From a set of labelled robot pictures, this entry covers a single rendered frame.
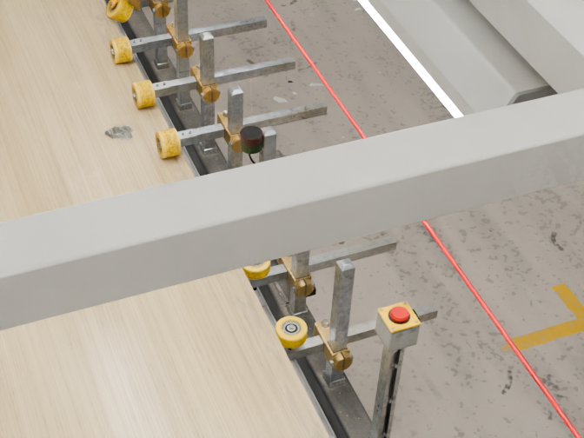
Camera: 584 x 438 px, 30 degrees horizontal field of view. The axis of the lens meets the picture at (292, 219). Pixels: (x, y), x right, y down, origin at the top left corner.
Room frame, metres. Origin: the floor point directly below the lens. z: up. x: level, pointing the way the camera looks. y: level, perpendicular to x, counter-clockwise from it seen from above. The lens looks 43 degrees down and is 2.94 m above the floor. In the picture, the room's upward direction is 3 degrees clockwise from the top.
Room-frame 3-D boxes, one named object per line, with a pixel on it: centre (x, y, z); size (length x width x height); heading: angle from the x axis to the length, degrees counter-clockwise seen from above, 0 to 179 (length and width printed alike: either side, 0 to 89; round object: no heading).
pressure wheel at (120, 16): (3.15, 0.62, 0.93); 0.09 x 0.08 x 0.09; 114
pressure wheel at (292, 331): (1.79, -0.01, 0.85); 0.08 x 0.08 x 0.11
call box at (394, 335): (1.57, -0.24, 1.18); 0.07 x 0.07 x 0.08; 24
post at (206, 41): (2.71, 0.28, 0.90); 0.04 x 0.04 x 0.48; 24
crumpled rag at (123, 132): (2.53, 0.52, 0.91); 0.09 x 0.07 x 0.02; 84
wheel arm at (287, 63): (2.77, 0.25, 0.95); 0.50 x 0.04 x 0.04; 114
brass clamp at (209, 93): (2.73, 0.29, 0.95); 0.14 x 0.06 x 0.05; 24
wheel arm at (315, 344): (1.87, -0.19, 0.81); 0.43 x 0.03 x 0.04; 114
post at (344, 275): (1.80, -0.13, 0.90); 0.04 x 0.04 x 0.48; 24
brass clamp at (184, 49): (2.96, 0.39, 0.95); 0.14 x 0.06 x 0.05; 24
